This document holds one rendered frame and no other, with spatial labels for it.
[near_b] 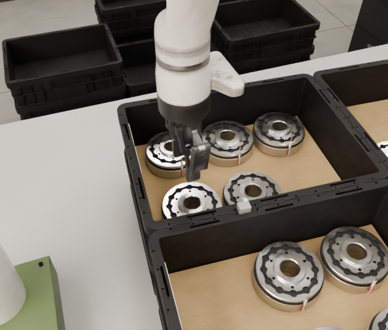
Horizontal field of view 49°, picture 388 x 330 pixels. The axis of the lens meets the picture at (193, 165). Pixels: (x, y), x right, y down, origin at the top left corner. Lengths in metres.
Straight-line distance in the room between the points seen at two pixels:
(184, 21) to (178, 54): 0.05
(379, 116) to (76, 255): 0.70
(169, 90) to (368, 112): 0.57
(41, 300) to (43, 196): 0.30
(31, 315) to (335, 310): 0.47
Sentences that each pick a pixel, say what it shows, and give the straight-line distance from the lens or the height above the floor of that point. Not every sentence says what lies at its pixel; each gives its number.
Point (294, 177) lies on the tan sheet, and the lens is 0.84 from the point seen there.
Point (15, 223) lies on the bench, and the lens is 0.98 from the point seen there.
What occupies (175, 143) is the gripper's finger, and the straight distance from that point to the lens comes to 0.70.
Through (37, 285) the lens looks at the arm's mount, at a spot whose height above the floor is 0.77.
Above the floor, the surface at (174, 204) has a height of 0.86.
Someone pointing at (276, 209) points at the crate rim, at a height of 0.93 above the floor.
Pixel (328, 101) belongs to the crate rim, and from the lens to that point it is 0.87.
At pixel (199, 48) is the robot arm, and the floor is 1.16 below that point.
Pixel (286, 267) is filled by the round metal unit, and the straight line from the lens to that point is 0.70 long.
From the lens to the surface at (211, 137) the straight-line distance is 0.84.
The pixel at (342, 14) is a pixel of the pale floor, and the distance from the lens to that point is 3.33.
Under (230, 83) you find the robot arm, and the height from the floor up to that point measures 1.10.
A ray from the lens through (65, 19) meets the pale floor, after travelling 3.22.
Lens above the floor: 1.43
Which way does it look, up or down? 46 degrees down
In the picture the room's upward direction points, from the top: straight up
